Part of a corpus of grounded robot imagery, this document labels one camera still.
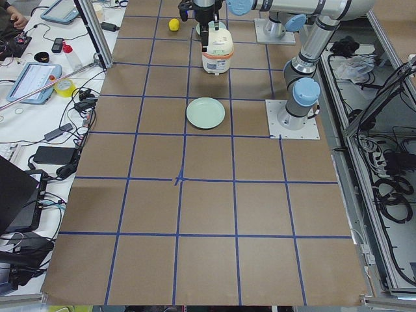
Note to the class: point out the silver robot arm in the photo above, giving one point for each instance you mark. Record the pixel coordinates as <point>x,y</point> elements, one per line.
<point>292,22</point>
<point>303,90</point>

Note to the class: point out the pale green plate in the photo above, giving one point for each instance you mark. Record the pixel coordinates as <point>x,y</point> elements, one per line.
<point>205,113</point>
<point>211,26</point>

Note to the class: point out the yellow lemon toy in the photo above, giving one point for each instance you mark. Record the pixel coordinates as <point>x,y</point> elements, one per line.
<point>174,25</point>

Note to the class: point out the black power adapter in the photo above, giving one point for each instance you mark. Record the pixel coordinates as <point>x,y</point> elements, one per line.
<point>109,27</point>

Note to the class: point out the metal rod stand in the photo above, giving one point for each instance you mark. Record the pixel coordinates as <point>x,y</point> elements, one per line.
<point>94,63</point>

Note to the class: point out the red capped squeeze bottle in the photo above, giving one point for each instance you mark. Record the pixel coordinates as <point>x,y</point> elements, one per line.
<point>71,56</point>

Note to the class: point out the black mobile phone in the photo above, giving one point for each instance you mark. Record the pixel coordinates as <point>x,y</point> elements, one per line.
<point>57,45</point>

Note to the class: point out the white crumpled cloth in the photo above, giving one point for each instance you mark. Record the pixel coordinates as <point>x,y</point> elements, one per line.
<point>355,69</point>

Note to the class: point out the yellow tape roll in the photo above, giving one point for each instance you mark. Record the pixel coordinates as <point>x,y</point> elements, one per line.
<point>64,88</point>

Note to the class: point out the blue teach pendant tablet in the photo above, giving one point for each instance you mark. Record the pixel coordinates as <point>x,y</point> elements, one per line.
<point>34,76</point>

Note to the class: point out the black power brick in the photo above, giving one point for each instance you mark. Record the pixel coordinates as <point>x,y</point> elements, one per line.
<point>54,155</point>

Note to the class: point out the black laptop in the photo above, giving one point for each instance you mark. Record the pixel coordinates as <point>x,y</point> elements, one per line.
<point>21,196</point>

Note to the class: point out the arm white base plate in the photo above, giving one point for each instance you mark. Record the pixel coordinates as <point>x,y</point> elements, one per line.
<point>269,32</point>
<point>282,125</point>

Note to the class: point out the aluminium frame post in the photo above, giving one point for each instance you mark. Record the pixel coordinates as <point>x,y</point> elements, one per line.
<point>88,15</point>

